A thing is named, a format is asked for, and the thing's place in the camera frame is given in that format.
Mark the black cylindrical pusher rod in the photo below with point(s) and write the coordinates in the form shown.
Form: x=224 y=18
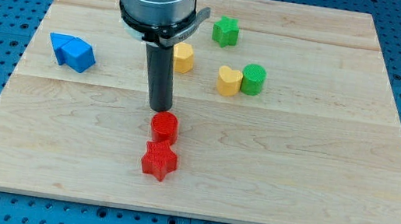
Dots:
x=160 y=77

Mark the yellow hexagon block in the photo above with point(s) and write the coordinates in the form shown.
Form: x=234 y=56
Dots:
x=183 y=58

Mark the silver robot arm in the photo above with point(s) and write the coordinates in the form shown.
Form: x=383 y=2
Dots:
x=155 y=22

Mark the wooden board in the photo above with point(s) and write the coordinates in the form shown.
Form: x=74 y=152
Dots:
x=320 y=144

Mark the red cylinder block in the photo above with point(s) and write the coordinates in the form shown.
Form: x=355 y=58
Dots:
x=164 y=127

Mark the green star block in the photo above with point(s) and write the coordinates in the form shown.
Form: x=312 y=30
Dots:
x=226 y=31

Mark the yellow heart block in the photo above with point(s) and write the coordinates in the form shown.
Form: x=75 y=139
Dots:
x=229 y=81

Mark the blue cube block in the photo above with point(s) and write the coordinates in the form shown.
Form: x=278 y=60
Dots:
x=78 y=55

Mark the green cylinder block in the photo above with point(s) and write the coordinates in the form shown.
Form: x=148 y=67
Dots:
x=253 y=78

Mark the red star block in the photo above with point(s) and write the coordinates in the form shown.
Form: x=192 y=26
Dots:
x=159 y=159

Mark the blue triangle block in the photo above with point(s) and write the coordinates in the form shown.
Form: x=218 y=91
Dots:
x=60 y=43

